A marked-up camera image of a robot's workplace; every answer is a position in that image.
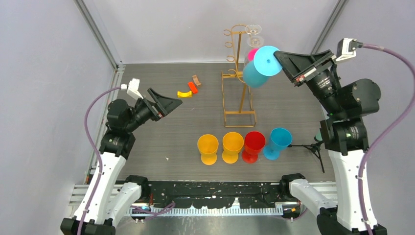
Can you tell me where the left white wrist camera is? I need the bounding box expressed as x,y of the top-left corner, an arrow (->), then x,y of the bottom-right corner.
120,78 -> 144,100

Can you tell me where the yellow wine glass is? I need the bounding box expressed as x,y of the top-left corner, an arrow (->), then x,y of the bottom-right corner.
197,134 -> 219,165
222,132 -> 244,164

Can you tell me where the brown arch block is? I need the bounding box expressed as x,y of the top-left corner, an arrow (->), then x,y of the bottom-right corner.
192,75 -> 201,87

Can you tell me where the red plastic wine glass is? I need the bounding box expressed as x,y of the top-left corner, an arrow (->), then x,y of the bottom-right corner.
242,131 -> 266,164

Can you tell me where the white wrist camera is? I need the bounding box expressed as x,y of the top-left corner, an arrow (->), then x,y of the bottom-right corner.
335,38 -> 363,63
120,78 -> 144,100

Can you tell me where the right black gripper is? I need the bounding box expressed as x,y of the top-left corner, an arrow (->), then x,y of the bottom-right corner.
273,47 -> 342,115

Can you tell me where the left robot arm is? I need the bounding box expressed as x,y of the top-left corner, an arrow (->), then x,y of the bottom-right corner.
60,88 -> 183,235

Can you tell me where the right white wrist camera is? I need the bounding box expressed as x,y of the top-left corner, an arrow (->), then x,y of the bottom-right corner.
335,38 -> 363,63

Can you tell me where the mint green bottle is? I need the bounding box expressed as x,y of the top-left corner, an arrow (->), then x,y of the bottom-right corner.
314,132 -> 323,141

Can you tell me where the clear wine glass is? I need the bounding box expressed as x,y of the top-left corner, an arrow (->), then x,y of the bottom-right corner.
244,35 -> 264,64
245,24 -> 262,35

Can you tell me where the yellow wine glass front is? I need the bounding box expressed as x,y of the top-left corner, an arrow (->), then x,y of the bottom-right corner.
222,132 -> 244,164

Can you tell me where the yellow arch block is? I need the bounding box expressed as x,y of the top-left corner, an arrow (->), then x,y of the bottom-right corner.
177,91 -> 193,98

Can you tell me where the orange block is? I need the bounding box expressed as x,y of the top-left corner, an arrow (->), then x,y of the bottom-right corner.
187,82 -> 198,94

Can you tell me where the gold wine glass rack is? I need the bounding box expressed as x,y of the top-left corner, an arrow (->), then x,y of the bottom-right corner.
221,24 -> 257,128

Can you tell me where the blue wine glass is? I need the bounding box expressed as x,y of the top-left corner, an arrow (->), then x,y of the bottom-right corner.
263,128 -> 293,160
242,46 -> 282,88

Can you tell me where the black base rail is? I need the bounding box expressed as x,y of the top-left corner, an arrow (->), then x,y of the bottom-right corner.
69,180 -> 340,218

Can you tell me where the pink plastic wine glass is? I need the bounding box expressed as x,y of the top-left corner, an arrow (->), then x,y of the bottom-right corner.
247,48 -> 259,62

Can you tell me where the clear wine glass front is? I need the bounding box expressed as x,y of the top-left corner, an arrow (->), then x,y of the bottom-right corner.
244,35 -> 264,64

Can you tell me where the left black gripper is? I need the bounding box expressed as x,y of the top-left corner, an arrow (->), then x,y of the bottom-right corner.
125,88 -> 182,133

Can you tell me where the clear wine glass rear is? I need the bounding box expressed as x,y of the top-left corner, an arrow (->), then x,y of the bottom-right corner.
245,24 -> 262,35

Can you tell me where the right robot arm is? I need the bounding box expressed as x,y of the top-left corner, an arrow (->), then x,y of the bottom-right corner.
274,47 -> 387,235

